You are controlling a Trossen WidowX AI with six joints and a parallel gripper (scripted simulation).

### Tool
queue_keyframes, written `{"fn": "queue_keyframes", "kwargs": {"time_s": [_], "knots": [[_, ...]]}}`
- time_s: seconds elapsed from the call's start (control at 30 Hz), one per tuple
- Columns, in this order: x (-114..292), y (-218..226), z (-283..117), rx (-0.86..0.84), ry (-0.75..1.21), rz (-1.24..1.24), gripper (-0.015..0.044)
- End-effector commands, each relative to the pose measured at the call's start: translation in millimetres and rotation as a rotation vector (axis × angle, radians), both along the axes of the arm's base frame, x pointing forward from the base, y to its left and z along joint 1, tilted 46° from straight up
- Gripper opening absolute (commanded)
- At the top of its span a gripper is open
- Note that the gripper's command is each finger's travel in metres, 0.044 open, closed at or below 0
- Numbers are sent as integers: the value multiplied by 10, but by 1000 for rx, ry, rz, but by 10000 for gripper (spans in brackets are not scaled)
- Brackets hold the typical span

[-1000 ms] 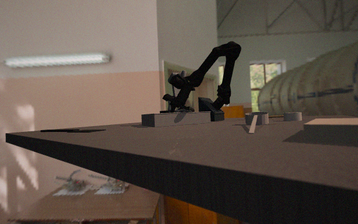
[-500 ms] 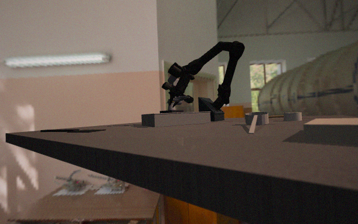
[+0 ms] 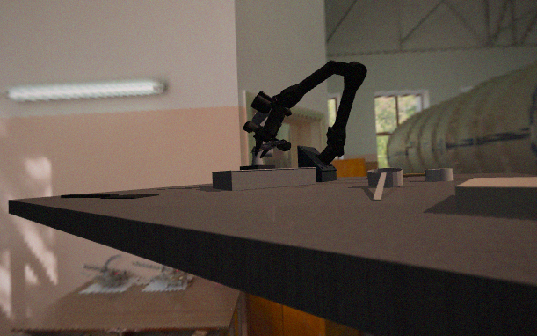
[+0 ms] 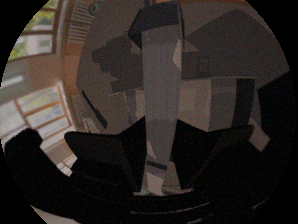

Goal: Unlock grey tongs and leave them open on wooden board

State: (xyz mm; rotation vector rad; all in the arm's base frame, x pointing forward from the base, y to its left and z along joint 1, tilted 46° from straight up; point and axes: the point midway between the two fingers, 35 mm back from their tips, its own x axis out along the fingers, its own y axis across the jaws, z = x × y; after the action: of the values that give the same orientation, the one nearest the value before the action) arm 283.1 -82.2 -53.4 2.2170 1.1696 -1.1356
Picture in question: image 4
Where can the black spatula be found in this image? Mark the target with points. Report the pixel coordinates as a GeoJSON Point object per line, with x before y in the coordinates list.
{"type": "Point", "coordinates": [98, 114]}

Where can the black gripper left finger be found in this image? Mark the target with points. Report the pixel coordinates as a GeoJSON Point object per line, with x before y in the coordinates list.
{"type": "Point", "coordinates": [127, 149]}

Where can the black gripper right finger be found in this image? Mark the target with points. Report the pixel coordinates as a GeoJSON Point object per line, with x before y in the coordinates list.
{"type": "Point", "coordinates": [193, 149]}

